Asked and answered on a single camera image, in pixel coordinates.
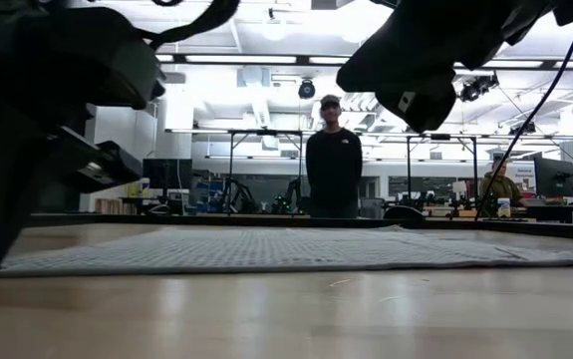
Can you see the grey microfiber towel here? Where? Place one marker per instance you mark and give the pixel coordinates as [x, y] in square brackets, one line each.
[266, 249]

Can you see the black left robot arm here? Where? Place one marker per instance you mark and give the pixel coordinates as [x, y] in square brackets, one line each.
[67, 55]

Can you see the black background robot arm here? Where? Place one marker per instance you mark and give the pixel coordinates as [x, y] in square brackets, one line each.
[238, 194]

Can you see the black ceiling spotlight cluster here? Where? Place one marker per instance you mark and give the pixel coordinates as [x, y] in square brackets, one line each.
[475, 90]

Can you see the black ceiling speaker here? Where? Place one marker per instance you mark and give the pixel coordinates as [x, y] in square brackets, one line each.
[307, 90]

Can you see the wooden block stack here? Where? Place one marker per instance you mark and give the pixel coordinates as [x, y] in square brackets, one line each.
[109, 206]

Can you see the yellow container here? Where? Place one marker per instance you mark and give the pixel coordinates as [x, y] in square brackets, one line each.
[133, 189]

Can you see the white container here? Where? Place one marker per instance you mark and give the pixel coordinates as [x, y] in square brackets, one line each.
[145, 187]

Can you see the person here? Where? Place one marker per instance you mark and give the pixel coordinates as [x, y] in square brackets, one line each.
[333, 169]
[502, 192]

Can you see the black computer monitor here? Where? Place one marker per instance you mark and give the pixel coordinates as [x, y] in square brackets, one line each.
[166, 173]
[555, 177]

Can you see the white printed sign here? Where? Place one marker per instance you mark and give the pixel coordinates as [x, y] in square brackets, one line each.
[524, 174]

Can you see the white wipes tub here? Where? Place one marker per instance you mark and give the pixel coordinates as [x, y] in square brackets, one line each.
[503, 207]

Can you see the blue storage bins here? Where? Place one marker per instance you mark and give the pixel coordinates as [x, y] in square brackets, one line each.
[213, 192]

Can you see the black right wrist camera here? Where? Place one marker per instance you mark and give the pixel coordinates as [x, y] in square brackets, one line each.
[423, 107]

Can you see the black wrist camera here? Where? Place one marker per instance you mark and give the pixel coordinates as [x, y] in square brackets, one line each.
[423, 107]
[101, 164]

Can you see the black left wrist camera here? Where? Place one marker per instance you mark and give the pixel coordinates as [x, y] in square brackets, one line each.
[101, 164]

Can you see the black frame workstation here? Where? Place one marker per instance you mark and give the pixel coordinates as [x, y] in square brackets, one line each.
[408, 169]
[231, 169]

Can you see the black aluminium table frame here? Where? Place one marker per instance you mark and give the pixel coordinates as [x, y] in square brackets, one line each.
[266, 220]

